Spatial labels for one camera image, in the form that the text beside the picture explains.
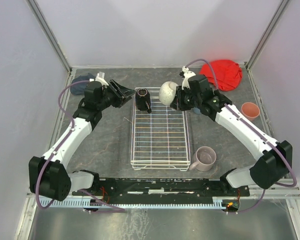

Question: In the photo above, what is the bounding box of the black mug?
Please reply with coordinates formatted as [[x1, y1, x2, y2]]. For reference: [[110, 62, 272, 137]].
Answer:
[[135, 88, 152, 114]]

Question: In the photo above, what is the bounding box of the cream ceramic mug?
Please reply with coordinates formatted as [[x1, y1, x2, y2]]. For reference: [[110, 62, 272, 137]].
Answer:
[[158, 81, 178, 106]]

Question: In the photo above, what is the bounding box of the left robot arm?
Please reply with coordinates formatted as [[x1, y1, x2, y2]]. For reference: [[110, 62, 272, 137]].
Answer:
[[28, 79, 136, 201]]

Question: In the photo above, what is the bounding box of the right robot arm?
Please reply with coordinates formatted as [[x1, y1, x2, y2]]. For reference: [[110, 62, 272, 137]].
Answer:
[[159, 75, 293, 190]]

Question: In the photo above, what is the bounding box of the blue plastic cup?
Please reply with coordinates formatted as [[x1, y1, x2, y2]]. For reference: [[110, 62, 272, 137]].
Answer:
[[192, 107, 202, 115]]

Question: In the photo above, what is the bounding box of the dark blue cloth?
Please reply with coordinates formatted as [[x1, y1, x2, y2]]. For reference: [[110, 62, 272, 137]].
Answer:
[[70, 73, 96, 96]]

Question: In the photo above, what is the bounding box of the red cloth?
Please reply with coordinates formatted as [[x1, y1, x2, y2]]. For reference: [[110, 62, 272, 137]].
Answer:
[[210, 59, 243, 92]]

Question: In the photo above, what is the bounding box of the pink plastic cup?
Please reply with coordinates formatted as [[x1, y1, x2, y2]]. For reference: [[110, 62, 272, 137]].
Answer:
[[241, 102, 260, 122]]

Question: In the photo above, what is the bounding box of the lilac ceramic mug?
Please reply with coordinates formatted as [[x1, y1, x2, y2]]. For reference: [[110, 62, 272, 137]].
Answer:
[[188, 146, 217, 172]]

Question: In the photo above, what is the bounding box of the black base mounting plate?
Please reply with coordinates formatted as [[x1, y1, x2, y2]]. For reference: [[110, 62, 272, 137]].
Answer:
[[86, 177, 250, 204]]

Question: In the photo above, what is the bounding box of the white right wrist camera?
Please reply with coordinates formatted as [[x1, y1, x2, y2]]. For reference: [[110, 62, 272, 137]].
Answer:
[[179, 66, 196, 90]]

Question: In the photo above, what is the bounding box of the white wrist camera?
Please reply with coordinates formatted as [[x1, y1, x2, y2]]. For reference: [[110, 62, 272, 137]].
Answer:
[[179, 66, 196, 90], [89, 71, 109, 86]]

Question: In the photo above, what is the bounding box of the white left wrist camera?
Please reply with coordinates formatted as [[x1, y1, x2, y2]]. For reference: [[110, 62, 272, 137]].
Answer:
[[89, 71, 109, 86]]

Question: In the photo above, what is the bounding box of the white wire dish rack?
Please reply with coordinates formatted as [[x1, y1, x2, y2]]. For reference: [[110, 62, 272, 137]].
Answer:
[[130, 87, 191, 172]]

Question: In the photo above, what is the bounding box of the white slotted cable duct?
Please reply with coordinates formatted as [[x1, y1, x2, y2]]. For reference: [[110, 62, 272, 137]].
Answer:
[[50, 196, 226, 210]]

